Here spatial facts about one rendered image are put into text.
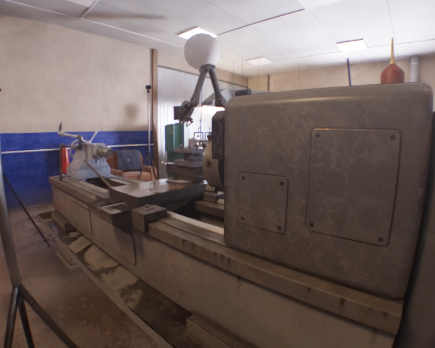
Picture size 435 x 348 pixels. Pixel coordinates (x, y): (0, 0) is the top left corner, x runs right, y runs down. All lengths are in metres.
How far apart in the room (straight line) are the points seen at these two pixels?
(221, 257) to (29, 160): 4.80
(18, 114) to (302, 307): 5.16
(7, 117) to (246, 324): 5.00
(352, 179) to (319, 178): 0.08
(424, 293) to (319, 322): 0.28
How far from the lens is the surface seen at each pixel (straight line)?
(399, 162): 0.61
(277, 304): 0.83
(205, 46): 5.11
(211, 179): 1.02
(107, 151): 2.03
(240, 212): 0.78
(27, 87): 5.42
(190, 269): 1.03
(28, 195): 5.41
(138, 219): 1.16
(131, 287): 1.48
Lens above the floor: 1.21
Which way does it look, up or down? 9 degrees down
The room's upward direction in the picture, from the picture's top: straight up
